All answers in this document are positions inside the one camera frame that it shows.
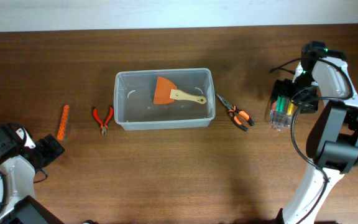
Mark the clear case of screwdrivers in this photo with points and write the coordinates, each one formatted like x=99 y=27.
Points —
x=281 y=113

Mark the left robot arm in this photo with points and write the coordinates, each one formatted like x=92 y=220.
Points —
x=20 y=159

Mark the orange-black needle nose pliers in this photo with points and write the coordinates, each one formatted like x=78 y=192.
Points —
x=233 y=110

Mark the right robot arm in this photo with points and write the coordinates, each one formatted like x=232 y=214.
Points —
x=332 y=144

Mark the orange scraper with wooden handle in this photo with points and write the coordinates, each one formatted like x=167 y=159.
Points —
x=167 y=92

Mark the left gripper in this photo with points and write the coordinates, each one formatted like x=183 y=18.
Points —
x=52 y=148

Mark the clear plastic container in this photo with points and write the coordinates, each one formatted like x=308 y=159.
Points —
x=134 y=107

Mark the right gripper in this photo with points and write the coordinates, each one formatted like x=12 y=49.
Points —
x=286 y=93

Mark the orange drill bit holder strip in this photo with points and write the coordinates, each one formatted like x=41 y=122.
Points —
x=63 y=123

